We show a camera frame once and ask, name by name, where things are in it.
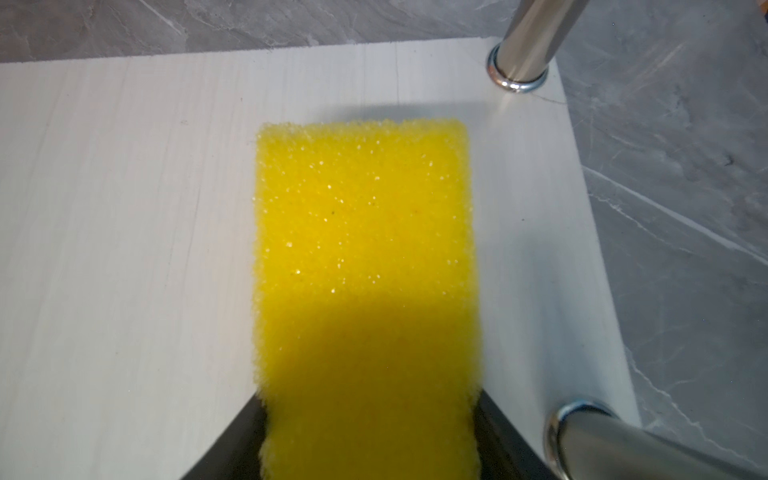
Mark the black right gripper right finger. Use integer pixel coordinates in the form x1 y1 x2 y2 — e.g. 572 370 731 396
473 390 555 480

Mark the white two-tier shelf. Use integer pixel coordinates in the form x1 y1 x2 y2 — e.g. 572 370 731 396
1 1 767 479

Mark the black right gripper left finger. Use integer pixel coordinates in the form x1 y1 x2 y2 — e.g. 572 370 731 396
181 395 267 480

